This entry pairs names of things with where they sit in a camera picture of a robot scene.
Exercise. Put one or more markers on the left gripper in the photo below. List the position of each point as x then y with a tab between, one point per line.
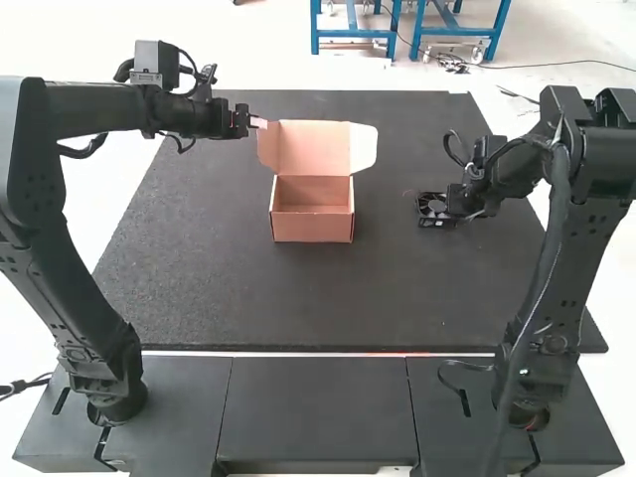
221	121

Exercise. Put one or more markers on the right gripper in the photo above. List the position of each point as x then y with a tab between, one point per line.
469	204

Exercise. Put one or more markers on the black square fan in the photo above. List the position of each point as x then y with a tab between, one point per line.
431	206

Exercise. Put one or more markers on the cardboard box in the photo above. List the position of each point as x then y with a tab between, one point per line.
313	218

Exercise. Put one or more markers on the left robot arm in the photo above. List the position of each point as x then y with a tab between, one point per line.
40	149

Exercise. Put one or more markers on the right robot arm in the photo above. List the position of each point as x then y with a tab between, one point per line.
591	199

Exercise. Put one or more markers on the black mat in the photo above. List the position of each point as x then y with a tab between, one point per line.
199	248

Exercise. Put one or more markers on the dark base panel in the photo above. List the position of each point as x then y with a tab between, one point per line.
576	447
318	407
164	412

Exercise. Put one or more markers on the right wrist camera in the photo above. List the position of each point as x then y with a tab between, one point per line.
489	149

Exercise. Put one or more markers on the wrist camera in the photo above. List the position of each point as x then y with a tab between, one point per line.
151	62
489	149

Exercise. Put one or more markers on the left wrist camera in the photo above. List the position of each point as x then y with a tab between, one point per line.
151	62

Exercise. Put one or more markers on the blue metal frame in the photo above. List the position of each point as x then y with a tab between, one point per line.
355	34
449	32

